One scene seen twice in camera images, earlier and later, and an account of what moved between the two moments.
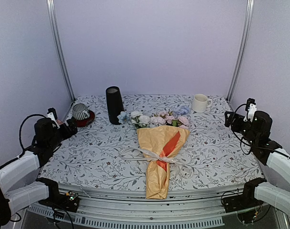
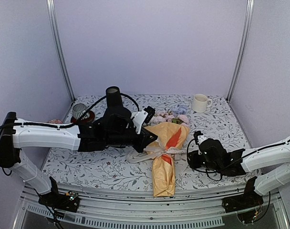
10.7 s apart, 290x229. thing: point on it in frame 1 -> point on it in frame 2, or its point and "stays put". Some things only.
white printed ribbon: [132, 153] -> [153, 151]
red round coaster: [86, 122] stays put
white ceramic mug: [200, 102] stays put
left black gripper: [73, 128] -> [145, 140]
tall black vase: [115, 104] stays put
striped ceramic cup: [79, 111] stays put
